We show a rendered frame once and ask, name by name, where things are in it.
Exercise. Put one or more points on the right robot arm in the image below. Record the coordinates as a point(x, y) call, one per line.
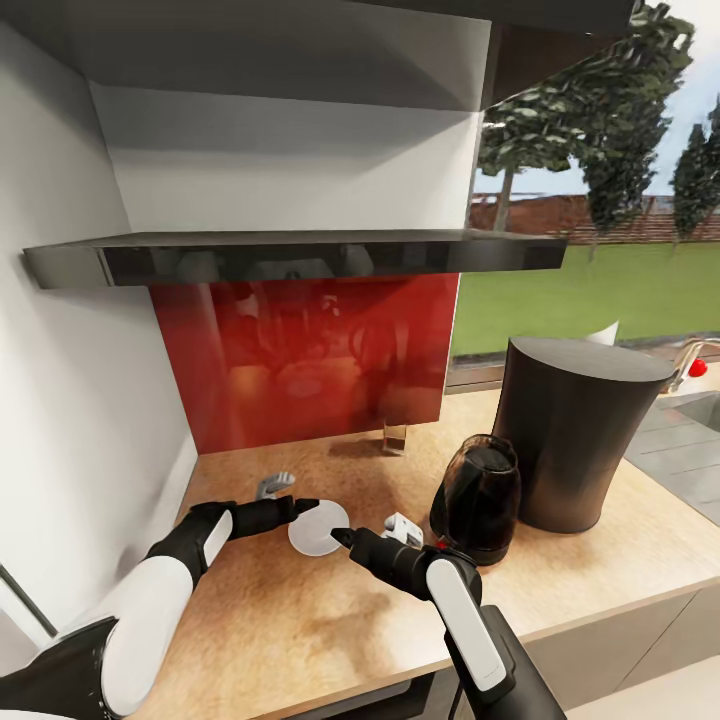
point(499, 678)

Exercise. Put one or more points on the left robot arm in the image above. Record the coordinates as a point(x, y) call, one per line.
point(104, 664)

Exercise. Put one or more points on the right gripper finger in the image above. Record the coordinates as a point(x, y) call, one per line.
point(345, 536)

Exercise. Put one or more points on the saucer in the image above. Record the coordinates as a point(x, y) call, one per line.
point(311, 532)

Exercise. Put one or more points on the paper coffee filter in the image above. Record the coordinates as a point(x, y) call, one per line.
point(606, 337)

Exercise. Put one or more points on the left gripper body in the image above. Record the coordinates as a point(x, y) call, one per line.
point(272, 513)

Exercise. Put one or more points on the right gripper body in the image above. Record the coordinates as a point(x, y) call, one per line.
point(377, 554)

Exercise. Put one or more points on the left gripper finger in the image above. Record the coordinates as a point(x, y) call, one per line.
point(302, 505)

